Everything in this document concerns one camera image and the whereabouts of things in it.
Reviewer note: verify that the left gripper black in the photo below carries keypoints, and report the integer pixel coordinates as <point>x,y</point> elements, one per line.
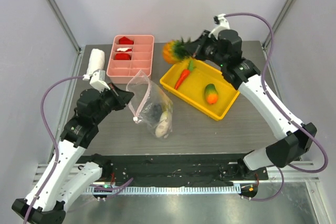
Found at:
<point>122,97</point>

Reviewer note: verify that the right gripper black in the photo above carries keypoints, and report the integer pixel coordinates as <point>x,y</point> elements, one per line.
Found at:
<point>198,46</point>

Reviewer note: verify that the fake pineapple orange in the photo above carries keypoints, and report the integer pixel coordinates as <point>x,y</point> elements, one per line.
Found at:
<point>174,51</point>

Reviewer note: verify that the fake carrot orange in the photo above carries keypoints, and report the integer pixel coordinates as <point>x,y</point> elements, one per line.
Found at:
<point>184,74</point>

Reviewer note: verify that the clear zip top bag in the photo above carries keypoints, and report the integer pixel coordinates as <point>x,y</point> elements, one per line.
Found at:
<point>149,101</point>

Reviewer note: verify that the fake mango orange green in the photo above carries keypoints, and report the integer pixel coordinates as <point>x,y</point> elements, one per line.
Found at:
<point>211,94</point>

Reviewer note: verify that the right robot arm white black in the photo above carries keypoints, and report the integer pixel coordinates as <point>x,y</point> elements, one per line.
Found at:
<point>291,141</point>

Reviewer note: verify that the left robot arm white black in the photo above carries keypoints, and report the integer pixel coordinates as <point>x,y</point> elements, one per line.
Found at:
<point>53,195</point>

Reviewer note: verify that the red fake food lower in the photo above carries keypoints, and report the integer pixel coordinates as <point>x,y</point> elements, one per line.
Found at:
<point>122,56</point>

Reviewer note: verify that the white red fake food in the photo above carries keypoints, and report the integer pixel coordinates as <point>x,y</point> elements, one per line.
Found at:
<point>124,49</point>

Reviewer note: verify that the fake white radish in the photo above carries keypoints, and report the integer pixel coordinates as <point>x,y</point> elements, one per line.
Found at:
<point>165,125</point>

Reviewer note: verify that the red fake food top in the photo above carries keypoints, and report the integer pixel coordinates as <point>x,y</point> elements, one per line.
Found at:
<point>125,41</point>

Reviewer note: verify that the pink divided organizer tray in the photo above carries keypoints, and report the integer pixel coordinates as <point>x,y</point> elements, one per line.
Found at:
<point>122,71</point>

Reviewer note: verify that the yellow plastic tray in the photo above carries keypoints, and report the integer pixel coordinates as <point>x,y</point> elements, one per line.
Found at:
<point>193,87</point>

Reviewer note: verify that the rolled white towel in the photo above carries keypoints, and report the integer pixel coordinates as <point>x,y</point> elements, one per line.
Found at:
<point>96,61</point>

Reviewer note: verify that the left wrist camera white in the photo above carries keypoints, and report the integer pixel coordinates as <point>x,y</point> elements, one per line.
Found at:
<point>97,80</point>

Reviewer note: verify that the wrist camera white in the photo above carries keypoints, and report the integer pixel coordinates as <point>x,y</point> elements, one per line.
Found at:
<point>97,80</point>
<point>221,24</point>

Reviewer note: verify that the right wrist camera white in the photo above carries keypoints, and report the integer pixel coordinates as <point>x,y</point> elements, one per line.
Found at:
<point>221,24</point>

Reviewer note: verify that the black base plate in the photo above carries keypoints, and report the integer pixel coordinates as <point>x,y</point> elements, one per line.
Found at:
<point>176,170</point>

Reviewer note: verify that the white slotted cable duct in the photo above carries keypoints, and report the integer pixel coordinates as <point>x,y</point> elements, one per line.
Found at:
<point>235,189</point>

